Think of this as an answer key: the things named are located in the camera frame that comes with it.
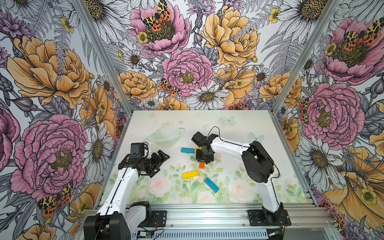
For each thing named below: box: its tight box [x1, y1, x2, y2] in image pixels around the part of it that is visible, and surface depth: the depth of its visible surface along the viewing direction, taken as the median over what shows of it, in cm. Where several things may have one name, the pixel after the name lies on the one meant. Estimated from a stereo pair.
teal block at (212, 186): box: [204, 177, 220, 193], surface depth 87 cm
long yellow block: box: [182, 170, 199, 179], surface depth 91 cm
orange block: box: [199, 162, 206, 169], surface depth 93 cm
